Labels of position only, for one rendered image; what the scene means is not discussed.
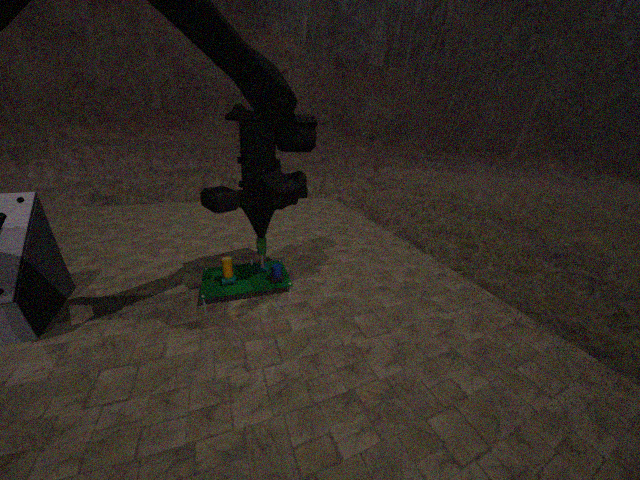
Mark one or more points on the green circuit board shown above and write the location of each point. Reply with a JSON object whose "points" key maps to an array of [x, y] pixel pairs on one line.
{"points": [[230, 280]]}

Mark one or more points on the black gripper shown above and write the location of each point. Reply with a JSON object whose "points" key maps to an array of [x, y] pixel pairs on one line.
{"points": [[222, 199]]}

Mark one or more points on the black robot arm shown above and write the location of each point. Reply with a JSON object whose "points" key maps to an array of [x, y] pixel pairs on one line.
{"points": [[272, 123]]}

